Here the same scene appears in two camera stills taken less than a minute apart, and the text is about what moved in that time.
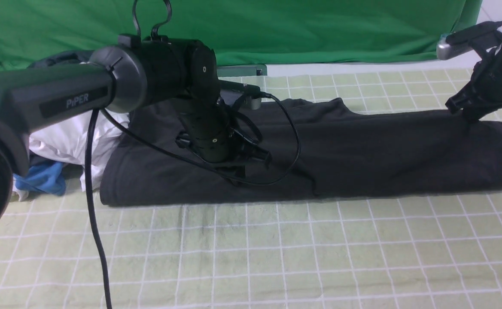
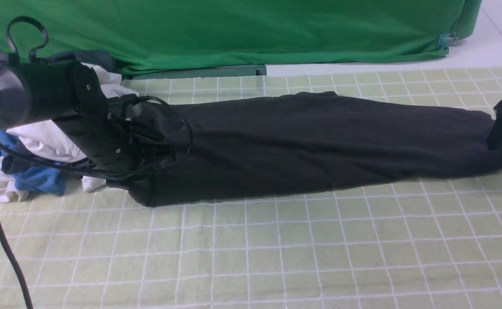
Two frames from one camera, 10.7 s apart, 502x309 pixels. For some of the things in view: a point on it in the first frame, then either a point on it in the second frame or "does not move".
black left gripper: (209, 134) to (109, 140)
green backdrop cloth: (12, 33) does not move
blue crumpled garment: (48, 177) does not move
